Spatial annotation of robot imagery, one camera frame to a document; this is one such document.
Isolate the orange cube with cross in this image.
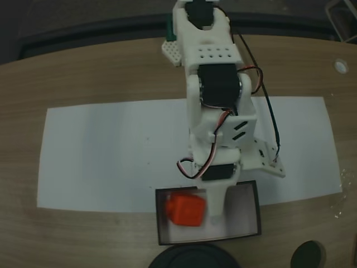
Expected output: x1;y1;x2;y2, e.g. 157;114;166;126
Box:
164;194;208;227

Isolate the brown rectangular box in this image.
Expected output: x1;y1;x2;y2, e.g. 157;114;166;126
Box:
155;180;263;246

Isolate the large black round object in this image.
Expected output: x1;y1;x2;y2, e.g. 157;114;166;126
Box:
149;243;241;268

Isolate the white paper sheet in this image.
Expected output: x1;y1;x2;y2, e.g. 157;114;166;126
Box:
37;100;196;214
237;96;343;209

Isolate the small black round object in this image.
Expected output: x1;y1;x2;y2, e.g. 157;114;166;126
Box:
291;240;326;268

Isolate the clear plastic wrap piece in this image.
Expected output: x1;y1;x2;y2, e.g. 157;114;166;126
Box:
331;167;357;221

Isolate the green table clamp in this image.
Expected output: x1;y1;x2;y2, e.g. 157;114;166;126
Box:
166;14;177;42

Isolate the small white round cap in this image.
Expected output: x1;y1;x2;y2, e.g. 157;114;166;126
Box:
334;58;348;74

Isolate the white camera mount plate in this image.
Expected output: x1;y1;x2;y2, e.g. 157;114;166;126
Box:
242;133;286;179

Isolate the black camera cable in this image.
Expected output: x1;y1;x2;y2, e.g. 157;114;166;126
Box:
235;32;282;159

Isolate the metal chair frame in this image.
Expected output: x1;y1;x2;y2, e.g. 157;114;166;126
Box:
325;0;357;44

